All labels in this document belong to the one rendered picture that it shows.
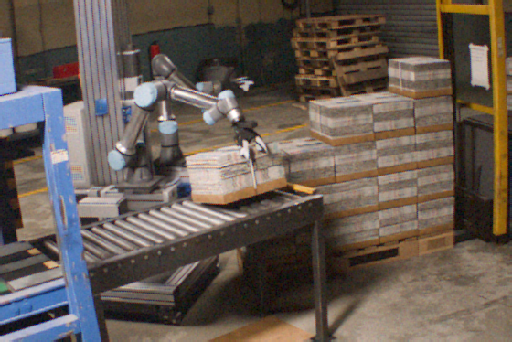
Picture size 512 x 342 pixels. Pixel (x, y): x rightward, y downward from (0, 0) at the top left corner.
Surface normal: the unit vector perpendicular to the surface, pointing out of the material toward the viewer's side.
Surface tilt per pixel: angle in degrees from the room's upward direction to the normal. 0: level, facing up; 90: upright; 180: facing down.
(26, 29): 90
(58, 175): 90
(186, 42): 90
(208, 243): 90
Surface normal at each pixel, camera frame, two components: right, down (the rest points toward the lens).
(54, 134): 0.62, 0.15
